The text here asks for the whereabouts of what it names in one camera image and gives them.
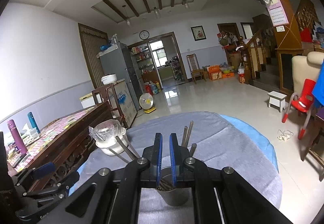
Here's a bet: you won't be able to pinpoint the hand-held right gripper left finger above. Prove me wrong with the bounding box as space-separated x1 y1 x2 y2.
54 133 163 224

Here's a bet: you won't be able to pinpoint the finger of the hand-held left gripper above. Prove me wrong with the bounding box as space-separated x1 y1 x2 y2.
23 171 80 198
14 162 56 186

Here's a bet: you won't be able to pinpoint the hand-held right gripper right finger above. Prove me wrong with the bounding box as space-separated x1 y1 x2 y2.
169 133 294 224

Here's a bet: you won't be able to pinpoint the grey perforated utensil holder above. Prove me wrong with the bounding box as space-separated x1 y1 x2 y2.
157 167 193 207

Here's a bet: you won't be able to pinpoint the dark wooden sideboard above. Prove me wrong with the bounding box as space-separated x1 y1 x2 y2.
7 101 114 191

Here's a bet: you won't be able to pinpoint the purple thermos bottle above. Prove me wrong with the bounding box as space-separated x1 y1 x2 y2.
7 120 28 155

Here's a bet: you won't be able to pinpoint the pink patterned mat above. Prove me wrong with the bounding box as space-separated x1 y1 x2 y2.
7 107 95 171

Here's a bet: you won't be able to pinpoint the teal thermos bottle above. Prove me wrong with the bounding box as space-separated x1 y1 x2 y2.
27 112 41 134

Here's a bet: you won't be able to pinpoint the white bowl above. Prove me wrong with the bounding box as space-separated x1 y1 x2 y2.
96 135 127 156

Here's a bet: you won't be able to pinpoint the grey tablecloth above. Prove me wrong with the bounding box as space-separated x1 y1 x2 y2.
76 112 283 224

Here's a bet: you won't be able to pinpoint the clear plastic bag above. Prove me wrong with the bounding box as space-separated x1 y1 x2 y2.
88 120 126 143

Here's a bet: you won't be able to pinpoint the white freezer with blue print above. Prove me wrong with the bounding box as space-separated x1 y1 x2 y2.
111 79 138 125

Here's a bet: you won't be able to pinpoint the small white chest freezer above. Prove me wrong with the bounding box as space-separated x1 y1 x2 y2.
80 92 96 108

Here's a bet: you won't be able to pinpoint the blue table cover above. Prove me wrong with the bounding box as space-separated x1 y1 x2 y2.
76 114 279 174

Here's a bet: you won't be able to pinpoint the dark wooden armchair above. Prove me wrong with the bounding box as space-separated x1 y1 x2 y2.
92 83 127 128

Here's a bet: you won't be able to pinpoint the metal kitchen rack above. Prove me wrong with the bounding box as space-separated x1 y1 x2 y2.
170 62 184 81

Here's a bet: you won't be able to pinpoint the white rice cooker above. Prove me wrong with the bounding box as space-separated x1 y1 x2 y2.
101 74 118 85

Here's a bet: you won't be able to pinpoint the wooden dining chair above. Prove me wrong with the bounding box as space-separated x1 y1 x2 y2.
187 53 206 84

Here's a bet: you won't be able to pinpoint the large orange cardboard box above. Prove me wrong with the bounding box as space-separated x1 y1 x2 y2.
208 65 223 81

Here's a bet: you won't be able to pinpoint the glass display cabinet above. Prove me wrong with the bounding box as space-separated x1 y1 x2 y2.
128 43 157 85

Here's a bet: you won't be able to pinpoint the grey refrigerator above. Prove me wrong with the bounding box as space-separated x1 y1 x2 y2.
97 42 143 110

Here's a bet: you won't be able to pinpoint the red and white bag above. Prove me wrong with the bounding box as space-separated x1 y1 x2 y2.
238 63 246 84

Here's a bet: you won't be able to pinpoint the crumpled white plastic bag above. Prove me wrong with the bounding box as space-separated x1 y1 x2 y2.
277 129 293 141

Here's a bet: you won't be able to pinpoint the white step stool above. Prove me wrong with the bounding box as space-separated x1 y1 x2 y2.
268 91 288 113

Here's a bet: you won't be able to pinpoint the brown wooden door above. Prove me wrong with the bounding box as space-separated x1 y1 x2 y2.
78 23 109 90

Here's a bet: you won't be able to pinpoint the framed flower picture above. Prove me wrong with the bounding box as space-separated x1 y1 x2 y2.
191 26 205 41

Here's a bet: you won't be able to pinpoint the hanging bags and hats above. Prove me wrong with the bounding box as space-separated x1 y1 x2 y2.
217 31 240 52

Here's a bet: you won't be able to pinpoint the wooden stair railing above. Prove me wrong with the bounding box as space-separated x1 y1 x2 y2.
239 29 279 85

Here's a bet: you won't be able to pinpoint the red plastic chair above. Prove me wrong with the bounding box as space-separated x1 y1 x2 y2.
282 78 317 140

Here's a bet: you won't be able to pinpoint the dark wooden furniture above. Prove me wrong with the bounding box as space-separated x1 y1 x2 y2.
301 107 324 176

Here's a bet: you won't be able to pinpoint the cream upholstered chair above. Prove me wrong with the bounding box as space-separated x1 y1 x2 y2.
292 52 324 93

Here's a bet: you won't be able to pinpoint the blue cloth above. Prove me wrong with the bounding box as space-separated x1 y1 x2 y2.
312 60 324 108

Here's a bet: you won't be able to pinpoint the orange wooden pillar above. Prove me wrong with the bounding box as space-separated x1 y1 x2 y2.
237 0 304 93

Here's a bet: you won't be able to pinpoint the pink wall calendar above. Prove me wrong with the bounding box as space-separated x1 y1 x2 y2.
258 0 289 27

